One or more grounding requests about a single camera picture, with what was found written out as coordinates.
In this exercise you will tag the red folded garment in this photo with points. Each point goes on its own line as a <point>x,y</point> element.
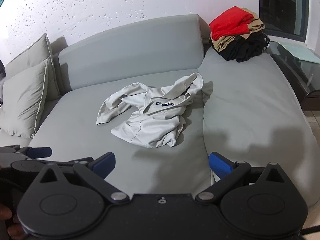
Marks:
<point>227,25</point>

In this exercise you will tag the dark window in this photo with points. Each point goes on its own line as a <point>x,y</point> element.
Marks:
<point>280,5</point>

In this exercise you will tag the white hoodie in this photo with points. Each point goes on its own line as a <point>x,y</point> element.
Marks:
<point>150,125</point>

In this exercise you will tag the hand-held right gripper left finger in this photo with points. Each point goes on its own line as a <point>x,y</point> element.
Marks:
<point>105,163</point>

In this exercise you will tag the glass side table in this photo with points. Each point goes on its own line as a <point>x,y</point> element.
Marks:
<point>300,72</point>

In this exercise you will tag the tan folded garment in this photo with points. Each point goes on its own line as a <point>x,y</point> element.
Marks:
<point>222,43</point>

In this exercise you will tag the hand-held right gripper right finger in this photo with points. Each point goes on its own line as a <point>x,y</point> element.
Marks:
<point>220,166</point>

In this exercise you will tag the pale green paper sheet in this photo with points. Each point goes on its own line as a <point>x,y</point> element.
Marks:
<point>305,52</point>

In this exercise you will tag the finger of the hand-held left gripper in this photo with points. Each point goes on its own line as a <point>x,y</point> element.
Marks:
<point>40,152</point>

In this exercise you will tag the grey sofa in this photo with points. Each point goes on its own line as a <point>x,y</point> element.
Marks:
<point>75,130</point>

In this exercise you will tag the black folded garment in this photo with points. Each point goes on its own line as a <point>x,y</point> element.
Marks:
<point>245,48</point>

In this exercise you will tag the grey throw pillow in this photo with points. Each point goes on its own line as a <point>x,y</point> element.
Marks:
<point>22,100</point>
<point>37,52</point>

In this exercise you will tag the person's left hand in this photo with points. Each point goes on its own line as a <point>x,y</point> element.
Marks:
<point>6,212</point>

